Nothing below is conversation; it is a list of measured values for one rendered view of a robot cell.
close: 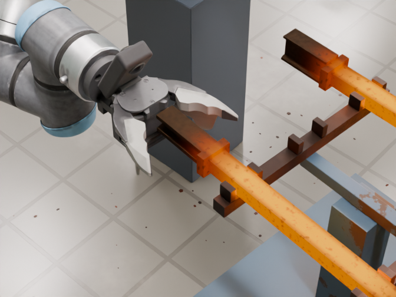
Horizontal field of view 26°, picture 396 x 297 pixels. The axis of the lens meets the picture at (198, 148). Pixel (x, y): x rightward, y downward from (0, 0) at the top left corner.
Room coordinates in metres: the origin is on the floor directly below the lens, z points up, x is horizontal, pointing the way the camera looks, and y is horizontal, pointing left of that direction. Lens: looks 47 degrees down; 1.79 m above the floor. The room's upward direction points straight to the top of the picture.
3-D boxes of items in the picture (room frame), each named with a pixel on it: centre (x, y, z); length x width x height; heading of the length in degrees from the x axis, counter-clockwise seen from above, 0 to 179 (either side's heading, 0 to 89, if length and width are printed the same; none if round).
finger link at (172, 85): (0.85, 0.03, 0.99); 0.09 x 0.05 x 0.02; 78
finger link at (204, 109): (0.84, -0.01, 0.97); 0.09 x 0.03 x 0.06; 78
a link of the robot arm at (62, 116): (1.00, 0.22, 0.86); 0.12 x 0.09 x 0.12; 62
